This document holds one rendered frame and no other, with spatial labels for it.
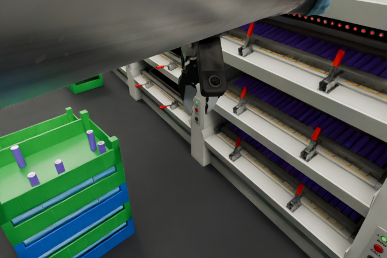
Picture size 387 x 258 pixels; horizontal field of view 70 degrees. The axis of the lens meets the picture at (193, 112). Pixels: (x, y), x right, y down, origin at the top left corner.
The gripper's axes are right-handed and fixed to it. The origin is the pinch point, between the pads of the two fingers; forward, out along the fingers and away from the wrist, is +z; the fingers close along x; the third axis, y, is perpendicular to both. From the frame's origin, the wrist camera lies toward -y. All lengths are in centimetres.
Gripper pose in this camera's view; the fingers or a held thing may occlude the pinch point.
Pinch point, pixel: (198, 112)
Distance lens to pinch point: 63.3
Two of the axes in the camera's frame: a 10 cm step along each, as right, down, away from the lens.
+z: -0.6, 7.6, 6.5
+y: -1.8, -6.4, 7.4
